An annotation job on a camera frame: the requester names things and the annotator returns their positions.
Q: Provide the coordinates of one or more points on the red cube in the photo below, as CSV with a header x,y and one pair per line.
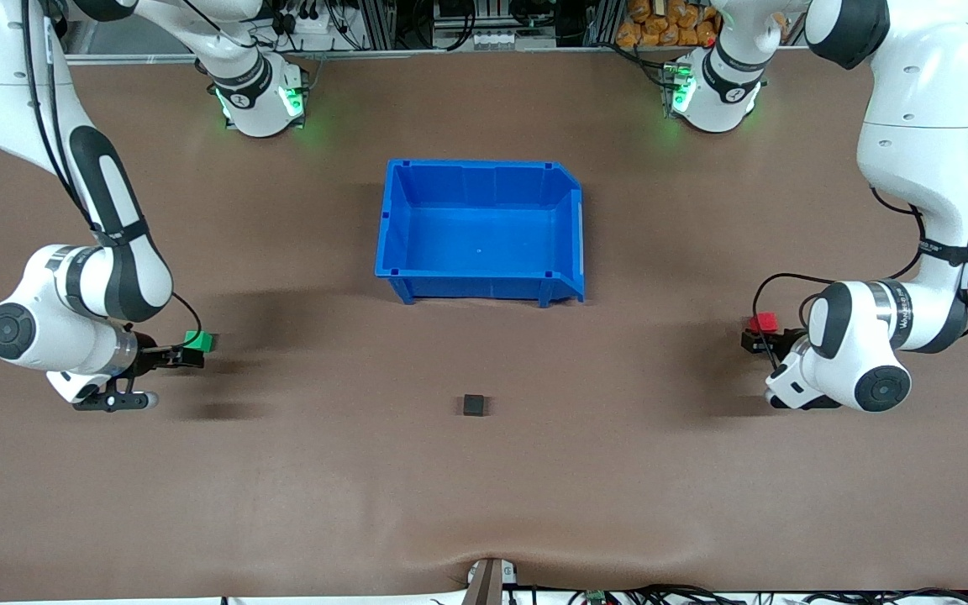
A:
x,y
763,323

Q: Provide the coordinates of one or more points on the brown camera mount post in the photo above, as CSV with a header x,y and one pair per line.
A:
x,y
488,584

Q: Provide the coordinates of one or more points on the white power strip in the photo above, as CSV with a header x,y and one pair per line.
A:
x,y
501,39

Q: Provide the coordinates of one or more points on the blue plastic storage bin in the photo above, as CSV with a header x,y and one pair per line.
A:
x,y
484,235

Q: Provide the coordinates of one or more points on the green cube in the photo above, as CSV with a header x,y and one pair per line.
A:
x,y
198,340

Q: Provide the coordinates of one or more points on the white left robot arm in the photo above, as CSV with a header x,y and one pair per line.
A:
x,y
921,101

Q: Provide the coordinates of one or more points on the white plug strip with plugs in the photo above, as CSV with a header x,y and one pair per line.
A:
x,y
307,18

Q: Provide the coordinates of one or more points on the orange snack packets bag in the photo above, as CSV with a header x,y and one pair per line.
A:
x,y
669,21

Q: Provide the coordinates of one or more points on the green terminal connector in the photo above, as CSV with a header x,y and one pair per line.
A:
x,y
595,597

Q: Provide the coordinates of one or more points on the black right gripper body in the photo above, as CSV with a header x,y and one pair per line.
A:
x,y
148,354

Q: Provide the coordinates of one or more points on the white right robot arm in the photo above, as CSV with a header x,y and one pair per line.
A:
x,y
64,344

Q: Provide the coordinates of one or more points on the black cube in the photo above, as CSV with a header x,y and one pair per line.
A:
x,y
474,406

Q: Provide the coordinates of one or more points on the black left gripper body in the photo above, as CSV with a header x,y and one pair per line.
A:
x,y
780,343

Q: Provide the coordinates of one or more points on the aluminium table edge rail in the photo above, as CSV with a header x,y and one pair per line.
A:
x,y
450,54

